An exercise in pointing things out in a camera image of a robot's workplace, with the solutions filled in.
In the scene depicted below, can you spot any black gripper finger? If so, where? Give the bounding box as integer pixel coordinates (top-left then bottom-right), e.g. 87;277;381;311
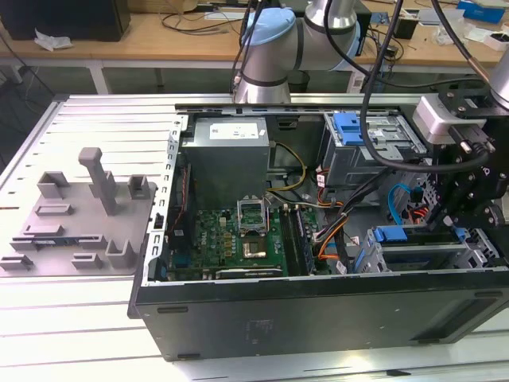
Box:
425;172;475;236
452;189;509;236

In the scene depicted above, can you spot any orange black power wire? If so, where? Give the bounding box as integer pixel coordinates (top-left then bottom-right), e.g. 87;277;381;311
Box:
408;185;430;226

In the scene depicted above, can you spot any blue data wire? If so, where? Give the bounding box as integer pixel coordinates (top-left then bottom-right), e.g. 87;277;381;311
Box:
388;182;415;226

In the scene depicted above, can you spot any hard disk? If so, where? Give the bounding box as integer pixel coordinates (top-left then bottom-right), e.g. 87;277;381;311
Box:
355;224;469;275

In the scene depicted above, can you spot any metal disk bay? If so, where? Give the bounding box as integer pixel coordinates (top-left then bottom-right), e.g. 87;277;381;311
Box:
353;223;498;275

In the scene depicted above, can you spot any metal optical drive cage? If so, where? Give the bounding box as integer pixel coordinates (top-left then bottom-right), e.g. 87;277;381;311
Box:
321;112;429;204

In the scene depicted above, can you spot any blue drive cage latch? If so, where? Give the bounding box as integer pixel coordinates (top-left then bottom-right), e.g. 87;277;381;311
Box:
333;113;375;147

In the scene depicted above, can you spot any white box with black inset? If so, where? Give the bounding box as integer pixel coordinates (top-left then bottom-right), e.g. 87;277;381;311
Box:
464;27;509;51

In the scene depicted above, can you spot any clear plastic bag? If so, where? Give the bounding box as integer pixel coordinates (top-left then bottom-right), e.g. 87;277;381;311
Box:
433;23;467;45

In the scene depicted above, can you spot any installed RAM stick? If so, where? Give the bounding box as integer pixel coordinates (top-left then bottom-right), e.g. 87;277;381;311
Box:
294;206;318;275

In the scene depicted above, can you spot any blue cardboard box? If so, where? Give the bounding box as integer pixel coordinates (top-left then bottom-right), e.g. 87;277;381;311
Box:
457;0;506;21

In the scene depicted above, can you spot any small black box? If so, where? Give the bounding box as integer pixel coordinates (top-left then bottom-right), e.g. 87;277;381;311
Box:
391;14;419;40

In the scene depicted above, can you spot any black RAM slot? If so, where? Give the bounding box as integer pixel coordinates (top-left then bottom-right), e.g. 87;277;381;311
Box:
280;207;303;275

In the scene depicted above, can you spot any black PC case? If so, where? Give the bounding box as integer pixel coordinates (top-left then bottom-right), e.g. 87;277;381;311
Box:
126;101;509;363

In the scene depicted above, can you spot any black waste bin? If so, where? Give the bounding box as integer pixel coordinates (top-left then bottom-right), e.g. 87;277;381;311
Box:
288;71;310;95

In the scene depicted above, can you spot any CPU socket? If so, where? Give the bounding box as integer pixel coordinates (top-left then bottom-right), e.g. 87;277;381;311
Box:
241;235;270;260

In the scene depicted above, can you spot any metal socket cover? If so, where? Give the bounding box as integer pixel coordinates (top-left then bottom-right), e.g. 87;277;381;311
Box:
236;193;267;235

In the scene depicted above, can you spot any graphics card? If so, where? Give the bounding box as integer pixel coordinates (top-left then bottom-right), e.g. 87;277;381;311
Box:
214;267;286;280

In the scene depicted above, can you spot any grey power supply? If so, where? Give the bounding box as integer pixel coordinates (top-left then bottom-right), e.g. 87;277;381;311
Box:
181;116;275;212

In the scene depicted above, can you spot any green motherboard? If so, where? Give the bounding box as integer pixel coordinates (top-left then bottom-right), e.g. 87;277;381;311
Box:
165;205;333;279

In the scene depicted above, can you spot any grey parts rack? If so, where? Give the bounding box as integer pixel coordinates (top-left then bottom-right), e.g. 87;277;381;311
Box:
0;146;158;280

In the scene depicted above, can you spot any crumpled white plastic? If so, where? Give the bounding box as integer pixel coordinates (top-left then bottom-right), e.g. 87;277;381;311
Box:
33;27;76;53

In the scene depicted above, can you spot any large black box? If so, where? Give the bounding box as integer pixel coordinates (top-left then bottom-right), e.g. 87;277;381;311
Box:
0;0;132;43

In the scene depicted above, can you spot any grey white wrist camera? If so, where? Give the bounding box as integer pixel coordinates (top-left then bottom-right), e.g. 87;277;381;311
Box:
412;94;459;142

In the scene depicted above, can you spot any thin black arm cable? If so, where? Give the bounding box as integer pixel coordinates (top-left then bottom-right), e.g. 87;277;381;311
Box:
322;0;492;90

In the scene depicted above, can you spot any thick black camera cable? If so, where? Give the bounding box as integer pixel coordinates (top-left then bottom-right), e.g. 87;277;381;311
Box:
359;0;435;170

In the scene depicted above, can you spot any black cable bundle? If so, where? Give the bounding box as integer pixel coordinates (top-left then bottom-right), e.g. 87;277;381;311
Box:
332;158;422;276

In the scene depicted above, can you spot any black cable with copper sleeve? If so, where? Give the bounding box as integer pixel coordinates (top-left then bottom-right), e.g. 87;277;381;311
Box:
431;0;495;84

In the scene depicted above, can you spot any orange wire bundle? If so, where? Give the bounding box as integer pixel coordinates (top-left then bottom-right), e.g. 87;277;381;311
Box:
316;214;349;263

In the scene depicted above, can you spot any yellow wire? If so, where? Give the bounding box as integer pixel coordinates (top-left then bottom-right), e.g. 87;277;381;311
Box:
266;141;308;193

